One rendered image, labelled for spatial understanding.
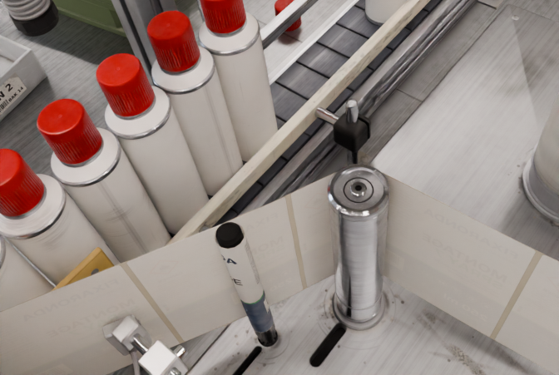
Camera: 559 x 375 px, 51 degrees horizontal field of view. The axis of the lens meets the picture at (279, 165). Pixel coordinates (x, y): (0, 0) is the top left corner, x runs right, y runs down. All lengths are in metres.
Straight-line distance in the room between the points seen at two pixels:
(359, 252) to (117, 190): 0.19
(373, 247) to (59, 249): 0.22
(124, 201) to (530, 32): 0.49
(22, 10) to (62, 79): 0.36
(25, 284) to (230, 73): 0.23
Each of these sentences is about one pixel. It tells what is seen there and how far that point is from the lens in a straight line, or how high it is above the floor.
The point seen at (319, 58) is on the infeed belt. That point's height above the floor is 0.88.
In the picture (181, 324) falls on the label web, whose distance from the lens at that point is 0.46.
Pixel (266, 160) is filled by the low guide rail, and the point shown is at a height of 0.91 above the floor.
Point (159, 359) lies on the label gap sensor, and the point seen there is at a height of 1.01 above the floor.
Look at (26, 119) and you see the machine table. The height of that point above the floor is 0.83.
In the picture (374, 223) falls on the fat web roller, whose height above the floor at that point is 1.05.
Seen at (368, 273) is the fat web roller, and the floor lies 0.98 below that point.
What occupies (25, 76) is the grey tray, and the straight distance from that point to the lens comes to 0.83.
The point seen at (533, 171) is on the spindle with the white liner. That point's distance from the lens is 0.57.
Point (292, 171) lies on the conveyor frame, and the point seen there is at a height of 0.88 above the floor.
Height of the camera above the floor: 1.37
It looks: 54 degrees down
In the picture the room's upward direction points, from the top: 11 degrees counter-clockwise
